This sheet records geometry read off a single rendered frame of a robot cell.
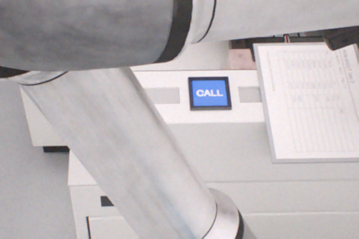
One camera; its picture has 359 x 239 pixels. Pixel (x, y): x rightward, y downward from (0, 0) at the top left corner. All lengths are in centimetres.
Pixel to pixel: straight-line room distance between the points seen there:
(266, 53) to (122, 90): 44
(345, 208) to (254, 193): 16
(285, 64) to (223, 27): 53
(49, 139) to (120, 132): 138
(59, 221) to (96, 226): 84
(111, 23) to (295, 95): 57
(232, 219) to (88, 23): 36
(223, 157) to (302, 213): 21
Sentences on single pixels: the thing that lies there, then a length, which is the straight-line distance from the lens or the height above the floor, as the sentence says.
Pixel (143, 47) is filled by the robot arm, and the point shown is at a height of 136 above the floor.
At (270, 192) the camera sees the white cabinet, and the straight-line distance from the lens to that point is 105.
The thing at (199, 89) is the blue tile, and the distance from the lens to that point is 93.
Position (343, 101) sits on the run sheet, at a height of 96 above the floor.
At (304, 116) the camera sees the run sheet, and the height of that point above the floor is 96.
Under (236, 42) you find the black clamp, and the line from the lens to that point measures 108.
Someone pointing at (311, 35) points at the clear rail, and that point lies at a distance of 112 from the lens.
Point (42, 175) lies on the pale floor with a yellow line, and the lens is 203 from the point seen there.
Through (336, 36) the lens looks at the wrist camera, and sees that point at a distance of 87.
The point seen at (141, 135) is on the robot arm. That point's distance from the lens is 60.
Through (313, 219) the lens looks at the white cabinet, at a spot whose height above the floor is 71.
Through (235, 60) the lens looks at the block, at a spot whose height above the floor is 91.
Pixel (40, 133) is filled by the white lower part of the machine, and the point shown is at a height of 14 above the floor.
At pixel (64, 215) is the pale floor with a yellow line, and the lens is 195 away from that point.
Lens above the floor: 166
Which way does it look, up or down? 51 degrees down
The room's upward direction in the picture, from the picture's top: 3 degrees clockwise
